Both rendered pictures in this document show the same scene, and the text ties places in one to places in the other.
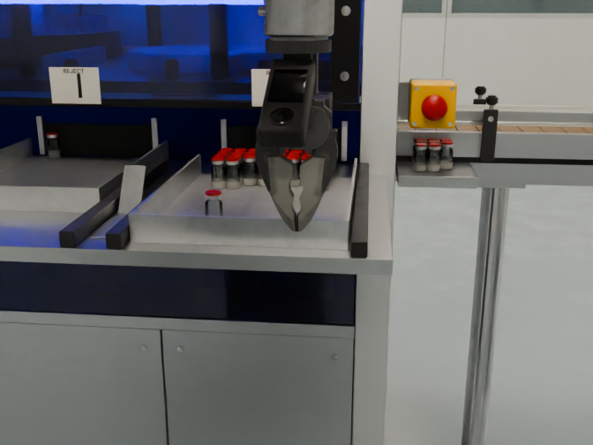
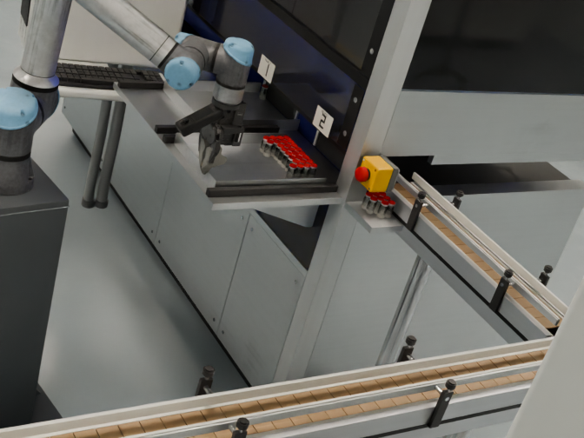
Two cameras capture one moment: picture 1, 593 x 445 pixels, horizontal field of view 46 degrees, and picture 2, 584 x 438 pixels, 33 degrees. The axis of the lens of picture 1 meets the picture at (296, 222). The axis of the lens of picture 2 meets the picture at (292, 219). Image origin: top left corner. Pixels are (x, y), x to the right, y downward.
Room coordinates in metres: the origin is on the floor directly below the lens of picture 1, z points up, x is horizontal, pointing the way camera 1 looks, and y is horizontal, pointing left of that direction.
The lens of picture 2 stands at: (-0.61, -1.80, 2.06)
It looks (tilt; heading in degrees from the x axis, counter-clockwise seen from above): 28 degrees down; 46
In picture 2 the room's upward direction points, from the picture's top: 17 degrees clockwise
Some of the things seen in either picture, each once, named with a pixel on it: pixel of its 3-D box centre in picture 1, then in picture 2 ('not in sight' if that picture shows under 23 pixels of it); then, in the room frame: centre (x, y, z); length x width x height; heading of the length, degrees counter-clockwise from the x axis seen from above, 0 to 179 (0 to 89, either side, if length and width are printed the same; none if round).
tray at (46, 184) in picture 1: (60, 169); (231, 104); (1.10, 0.38, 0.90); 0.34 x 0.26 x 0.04; 174
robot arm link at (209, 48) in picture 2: not in sight; (194, 54); (0.70, 0.05, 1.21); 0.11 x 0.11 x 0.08; 47
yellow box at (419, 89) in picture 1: (431, 103); (376, 174); (1.16, -0.22, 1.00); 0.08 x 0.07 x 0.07; 174
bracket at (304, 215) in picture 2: not in sight; (264, 207); (0.98, -0.03, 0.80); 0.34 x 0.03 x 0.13; 174
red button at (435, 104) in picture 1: (433, 107); (363, 174); (1.11, -0.22, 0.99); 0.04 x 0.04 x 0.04; 84
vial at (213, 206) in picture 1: (213, 210); not in sight; (0.85, 0.10, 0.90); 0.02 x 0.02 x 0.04
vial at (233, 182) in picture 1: (232, 173); (268, 148); (1.05, 0.10, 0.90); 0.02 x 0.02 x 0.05
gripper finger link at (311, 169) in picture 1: (311, 188); (215, 161); (0.79, -0.02, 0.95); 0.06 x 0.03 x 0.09; 174
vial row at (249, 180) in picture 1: (271, 170); (284, 157); (1.06, 0.04, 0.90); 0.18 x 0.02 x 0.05; 84
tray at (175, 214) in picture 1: (259, 193); (249, 161); (0.95, 0.05, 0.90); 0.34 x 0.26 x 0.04; 174
